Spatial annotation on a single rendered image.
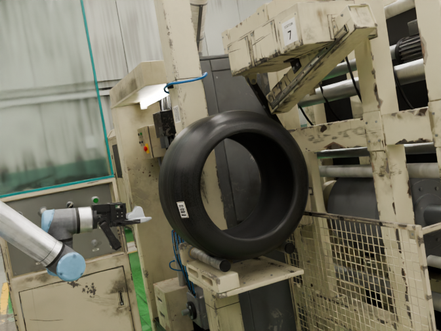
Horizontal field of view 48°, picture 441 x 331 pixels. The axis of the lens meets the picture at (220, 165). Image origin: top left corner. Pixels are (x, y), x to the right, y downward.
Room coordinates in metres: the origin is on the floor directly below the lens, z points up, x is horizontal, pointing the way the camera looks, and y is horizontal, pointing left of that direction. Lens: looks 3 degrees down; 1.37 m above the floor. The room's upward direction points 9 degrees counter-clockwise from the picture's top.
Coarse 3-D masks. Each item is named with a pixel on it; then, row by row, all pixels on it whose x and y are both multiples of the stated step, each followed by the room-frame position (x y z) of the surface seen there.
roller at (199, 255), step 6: (192, 252) 2.08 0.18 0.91; (198, 252) 2.02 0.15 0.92; (204, 252) 1.98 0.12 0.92; (198, 258) 2.01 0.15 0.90; (204, 258) 1.94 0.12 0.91; (210, 258) 1.89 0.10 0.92; (216, 258) 1.85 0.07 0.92; (210, 264) 1.89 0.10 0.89; (216, 264) 1.82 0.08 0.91; (222, 264) 1.79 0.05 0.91; (228, 264) 1.80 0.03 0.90; (222, 270) 1.79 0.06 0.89; (228, 270) 1.80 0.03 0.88
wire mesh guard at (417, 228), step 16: (368, 224) 1.73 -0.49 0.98; (384, 224) 1.65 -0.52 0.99; (400, 224) 1.58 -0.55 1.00; (320, 240) 2.05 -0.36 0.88; (352, 240) 1.84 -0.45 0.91; (384, 240) 1.67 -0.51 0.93; (416, 240) 1.52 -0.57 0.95; (288, 256) 2.33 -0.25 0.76; (304, 256) 2.18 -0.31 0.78; (320, 256) 2.06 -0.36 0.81; (336, 256) 1.95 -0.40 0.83; (304, 272) 2.20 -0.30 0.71; (336, 272) 1.97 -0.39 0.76; (352, 272) 1.87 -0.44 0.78; (400, 272) 1.62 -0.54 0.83; (416, 288) 1.56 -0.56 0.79; (304, 304) 2.25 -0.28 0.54; (320, 304) 2.12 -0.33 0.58; (352, 304) 1.89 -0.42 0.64; (368, 304) 1.81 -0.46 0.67; (432, 304) 1.52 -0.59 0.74; (432, 320) 1.51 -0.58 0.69
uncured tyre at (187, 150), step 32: (192, 128) 1.85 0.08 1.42; (224, 128) 1.80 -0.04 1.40; (256, 128) 1.85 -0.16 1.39; (192, 160) 1.75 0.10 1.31; (256, 160) 2.17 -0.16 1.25; (288, 160) 1.92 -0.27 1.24; (160, 192) 1.91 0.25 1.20; (192, 192) 1.74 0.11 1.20; (288, 192) 2.09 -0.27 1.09; (192, 224) 1.75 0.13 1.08; (256, 224) 2.12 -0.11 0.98; (288, 224) 1.87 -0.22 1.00; (224, 256) 1.81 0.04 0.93; (256, 256) 1.85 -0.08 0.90
